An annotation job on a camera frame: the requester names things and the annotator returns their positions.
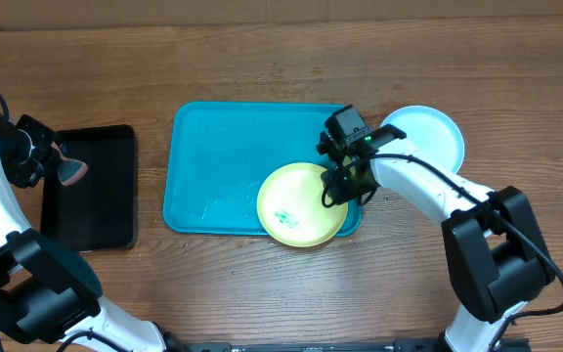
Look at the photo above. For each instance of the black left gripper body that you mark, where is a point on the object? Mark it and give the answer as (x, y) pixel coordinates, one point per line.
(24, 151)

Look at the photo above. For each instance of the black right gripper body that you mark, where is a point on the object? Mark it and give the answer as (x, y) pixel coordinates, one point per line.
(347, 189)

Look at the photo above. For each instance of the pink and black sponge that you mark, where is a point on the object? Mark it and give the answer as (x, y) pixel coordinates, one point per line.
(70, 170)

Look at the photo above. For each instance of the yellow plate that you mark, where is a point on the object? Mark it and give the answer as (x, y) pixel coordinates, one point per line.
(290, 206)

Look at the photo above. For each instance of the light blue plate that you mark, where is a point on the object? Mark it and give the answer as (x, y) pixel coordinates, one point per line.
(433, 132)

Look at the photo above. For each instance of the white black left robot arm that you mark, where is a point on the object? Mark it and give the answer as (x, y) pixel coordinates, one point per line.
(48, 292)

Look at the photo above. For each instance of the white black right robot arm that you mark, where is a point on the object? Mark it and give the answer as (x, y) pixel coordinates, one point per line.
(497, 258)

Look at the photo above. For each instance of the black plastic tray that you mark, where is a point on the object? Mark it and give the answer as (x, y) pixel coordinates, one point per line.
(99, 211)

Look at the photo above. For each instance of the teal plastic tray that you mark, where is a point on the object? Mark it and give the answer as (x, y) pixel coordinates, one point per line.
(222, 152)

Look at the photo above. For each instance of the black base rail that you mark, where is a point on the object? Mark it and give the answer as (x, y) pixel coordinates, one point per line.
(311, 347)

